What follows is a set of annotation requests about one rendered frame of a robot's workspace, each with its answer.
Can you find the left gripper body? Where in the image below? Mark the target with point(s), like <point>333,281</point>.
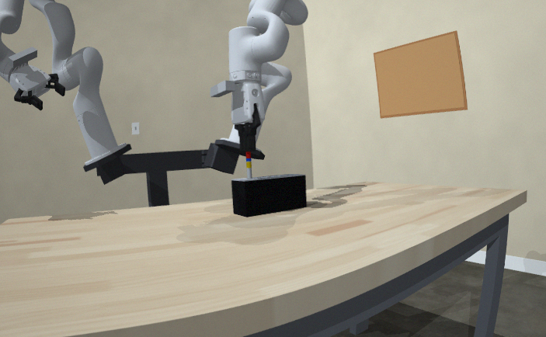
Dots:
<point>242,102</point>

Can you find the red and grey striped pin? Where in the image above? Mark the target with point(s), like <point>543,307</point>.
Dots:
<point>249,164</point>

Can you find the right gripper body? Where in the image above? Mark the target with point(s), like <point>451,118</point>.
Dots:
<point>29,78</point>

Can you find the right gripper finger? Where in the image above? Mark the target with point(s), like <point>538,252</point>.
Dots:
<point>57,86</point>
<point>28,99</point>

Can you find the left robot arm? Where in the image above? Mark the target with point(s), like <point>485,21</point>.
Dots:
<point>248,50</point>

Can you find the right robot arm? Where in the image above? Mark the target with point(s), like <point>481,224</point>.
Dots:
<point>83,68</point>

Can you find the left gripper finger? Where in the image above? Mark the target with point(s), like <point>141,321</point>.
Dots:
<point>241,132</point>
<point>250,131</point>

